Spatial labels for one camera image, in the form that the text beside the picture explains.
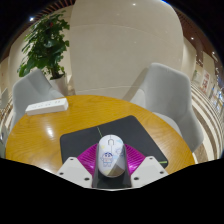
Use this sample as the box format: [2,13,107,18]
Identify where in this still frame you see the white cartoon-print computer mouse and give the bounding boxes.
[96,134,127,178]

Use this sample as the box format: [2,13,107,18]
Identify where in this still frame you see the white power strip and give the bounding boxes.
[25,97,69,116]

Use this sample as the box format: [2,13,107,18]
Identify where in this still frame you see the grey upholstered chair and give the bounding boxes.
[8,68,65,133]
[122,62,205,154]

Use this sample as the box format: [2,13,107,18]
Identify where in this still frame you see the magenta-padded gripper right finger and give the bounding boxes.
[122,143,169,189]

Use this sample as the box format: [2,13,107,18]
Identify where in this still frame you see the green potted plant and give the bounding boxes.
[17,12,71,98]

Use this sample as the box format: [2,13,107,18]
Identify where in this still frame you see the black mouse pad green streaks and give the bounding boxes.
[59,115,169,169]

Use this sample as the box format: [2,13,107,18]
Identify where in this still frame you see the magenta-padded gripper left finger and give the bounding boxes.
[55,143,101,189]

